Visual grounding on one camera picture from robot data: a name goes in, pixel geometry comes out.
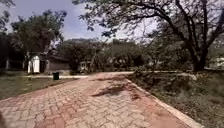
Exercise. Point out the row of trees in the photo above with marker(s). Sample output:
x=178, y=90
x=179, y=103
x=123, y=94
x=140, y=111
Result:
x=116, y=53

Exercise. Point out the vehicle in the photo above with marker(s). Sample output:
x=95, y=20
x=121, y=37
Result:
x=85, y=65

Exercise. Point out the red brick path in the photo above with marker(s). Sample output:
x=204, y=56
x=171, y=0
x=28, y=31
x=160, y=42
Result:
x=100, y=106

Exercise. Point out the pale concrete path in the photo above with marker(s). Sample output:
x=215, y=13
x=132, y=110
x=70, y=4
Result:
x=66, y=76

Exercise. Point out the dark bin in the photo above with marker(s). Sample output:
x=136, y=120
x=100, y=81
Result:
x=55, y=76

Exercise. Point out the pale concrete kerb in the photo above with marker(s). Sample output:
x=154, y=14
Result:
x=173, y=112

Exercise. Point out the small white building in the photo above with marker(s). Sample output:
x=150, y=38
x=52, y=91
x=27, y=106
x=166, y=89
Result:
x=34, y=64

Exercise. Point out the tall leafy tree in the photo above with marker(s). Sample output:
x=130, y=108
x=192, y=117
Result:
x=36, y=30

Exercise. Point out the large spreading tree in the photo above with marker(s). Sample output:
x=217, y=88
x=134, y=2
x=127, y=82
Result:
x=199, y=62

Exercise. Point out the shaded grass field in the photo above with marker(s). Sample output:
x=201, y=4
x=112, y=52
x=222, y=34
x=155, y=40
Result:
x=193, y=96

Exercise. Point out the dry grass strip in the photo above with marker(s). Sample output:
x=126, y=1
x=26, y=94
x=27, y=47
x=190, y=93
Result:
x=20, y=85

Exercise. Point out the pale distant building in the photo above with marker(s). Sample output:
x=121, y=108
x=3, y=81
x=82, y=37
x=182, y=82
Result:
x=218, y=62

